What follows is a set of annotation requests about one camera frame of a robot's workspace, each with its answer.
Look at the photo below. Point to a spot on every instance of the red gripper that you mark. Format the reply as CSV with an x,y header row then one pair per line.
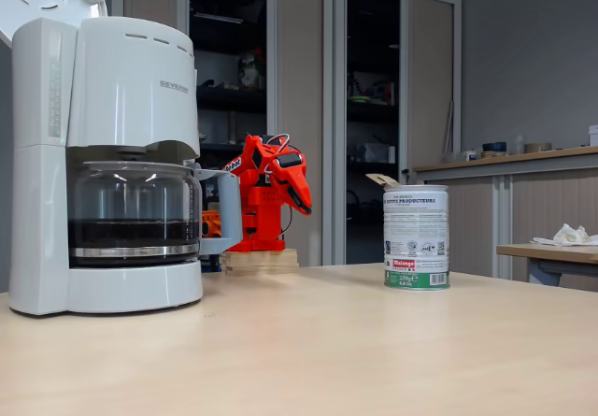
x,y
291,172

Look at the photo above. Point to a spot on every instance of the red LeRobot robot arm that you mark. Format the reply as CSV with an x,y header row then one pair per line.
x,y
261,219

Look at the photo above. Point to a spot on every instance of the white green coffee tin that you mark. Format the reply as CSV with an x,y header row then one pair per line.
x,y
416,233

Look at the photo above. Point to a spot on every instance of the white drip coffee maker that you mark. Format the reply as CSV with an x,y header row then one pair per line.
x,y
42,201

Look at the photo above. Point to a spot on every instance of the wooden base block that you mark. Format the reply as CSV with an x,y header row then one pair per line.
x,y
261,262

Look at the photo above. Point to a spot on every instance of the orange printed clamp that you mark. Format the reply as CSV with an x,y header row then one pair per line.
x,y
212,223

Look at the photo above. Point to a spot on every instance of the green plate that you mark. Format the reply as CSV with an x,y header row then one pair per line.
x,y
359,99

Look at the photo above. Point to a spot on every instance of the colourful shelf box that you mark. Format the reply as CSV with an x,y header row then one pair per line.
x,y
250,72

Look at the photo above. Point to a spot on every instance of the low cabinet wooden top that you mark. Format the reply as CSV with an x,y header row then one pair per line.
x,y
546,201

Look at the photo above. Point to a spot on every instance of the wooden side table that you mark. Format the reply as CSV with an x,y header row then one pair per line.
x,y
551,253

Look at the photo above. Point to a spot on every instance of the crumpled white tissue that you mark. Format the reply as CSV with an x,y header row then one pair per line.
x,y
567,234

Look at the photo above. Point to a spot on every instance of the white box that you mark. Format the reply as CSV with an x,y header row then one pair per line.
x,y
593,135

